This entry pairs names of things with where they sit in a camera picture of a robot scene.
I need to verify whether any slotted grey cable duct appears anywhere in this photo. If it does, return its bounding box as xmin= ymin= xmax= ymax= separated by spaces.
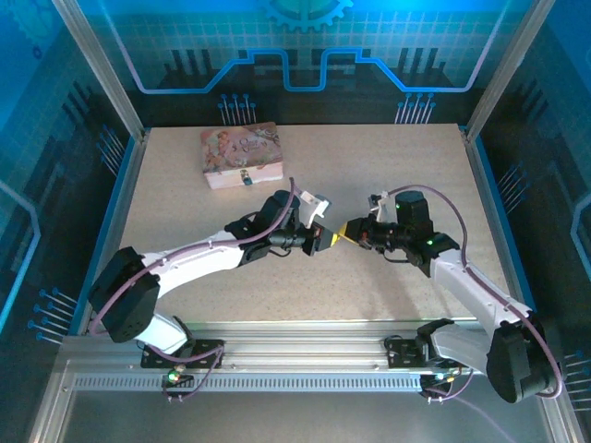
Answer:
xmin=72 ymin=372 xmax=424 ymax=394

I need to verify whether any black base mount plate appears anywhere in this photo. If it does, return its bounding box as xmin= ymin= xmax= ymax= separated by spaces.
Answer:
xmin=383 ymin=334 xmax=473 ymax=371
xmin=139 ymin=338 xmax=226 ymax=370

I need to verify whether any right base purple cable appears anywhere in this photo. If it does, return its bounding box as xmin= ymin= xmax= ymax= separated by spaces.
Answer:
xmin=421 ymin=368 xmax=519 ymax=443

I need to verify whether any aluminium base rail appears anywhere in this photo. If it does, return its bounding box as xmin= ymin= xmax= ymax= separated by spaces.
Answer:
xmin=58 ymin=319 xmax=551 ymax=394

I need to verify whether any pink decorated wooden box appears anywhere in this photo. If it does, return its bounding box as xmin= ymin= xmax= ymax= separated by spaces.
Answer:
xmin=199 ymin=121 xmax=284 ymax=191

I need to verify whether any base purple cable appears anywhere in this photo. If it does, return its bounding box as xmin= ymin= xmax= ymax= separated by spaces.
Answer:
xmin=421 ymin=368 xmax=519 ymax=443
xmin=146 ymin=344 xmax=226 ymax=403

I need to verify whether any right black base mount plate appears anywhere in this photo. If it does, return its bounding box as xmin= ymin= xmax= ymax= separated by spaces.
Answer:
xmin=383 ymin=334 xmax=473 ymax=371

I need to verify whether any aluminium table side rail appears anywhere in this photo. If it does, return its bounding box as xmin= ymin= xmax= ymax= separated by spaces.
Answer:
xmin=458 ymin=125 xmax=538 ymax=324
xmin=73 ymin=129 xmax=151 ymax=335

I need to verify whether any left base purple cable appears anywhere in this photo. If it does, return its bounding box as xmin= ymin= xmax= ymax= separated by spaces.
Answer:
xmin=146 ymin=344 xmax=226 ymax=403

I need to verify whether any aluminium frame post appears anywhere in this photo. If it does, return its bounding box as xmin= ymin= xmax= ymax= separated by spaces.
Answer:
xmin=464 ymin=0 xmax=557 ymax=142
xmin=51 ymin=0 xmax=150 ymax=140

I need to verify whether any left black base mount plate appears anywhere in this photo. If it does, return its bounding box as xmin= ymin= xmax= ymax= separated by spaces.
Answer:
xmin=139 ymin=338 xmax=226 ymax=370

